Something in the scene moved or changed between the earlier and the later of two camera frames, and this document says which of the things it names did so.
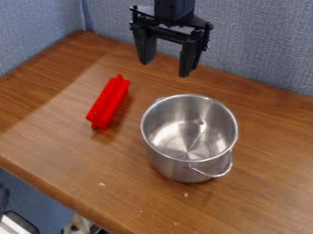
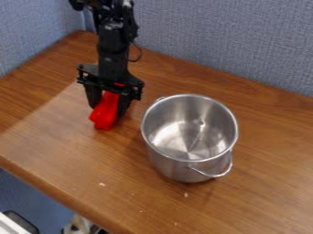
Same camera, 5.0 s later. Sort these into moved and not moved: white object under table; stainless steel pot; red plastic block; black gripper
Moved: black gripper
Not moved: stainless steel pot; white object under table; red plastic block
